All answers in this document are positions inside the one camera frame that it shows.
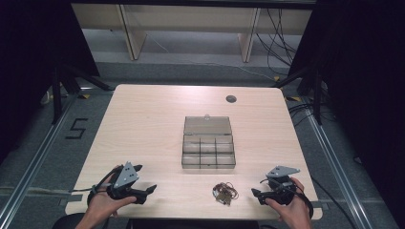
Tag black floor cables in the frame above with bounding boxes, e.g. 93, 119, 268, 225
287, 102, 337, 129

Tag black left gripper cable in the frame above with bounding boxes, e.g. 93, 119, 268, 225
68, 165, 123, 204

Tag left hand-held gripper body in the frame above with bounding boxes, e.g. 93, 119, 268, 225
106, 161, 141, 201

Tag person's right hand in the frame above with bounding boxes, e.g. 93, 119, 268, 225
265, 177, 312, 223

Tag black metal stand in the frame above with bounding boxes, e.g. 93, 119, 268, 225
51, 61, 115, 126
270, 67, 325, 126

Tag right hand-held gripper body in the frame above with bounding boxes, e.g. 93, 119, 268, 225
259, 165, 301, 206

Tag light wooden bench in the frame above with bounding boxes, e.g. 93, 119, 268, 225
70, 3, 314, 63

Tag beige floor cable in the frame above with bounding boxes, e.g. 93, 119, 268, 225
0, 185, 72, 197

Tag person's dark clothing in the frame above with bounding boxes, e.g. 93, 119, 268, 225
52, 212, 88, 229

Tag aluminium floor rail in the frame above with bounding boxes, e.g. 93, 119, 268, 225
0, 94, 80, 229
302, 96, 376, 229

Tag black curtain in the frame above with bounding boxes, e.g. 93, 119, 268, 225
287, 0, 405, 223
0, 0, 101, 165

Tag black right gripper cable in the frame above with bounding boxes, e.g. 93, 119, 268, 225
260, 177, 359, 229

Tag person's left hand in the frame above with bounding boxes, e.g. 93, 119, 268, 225
87, 164, 138, 221

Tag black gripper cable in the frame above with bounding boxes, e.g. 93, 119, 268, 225
68, 165, 123, 204
260, 177, 359, 229

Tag bundle of black cables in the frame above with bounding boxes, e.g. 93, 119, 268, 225
255, 8, 304, 78

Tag clear plastic compartment box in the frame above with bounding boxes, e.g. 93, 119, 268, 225
181, 114, 237, 170

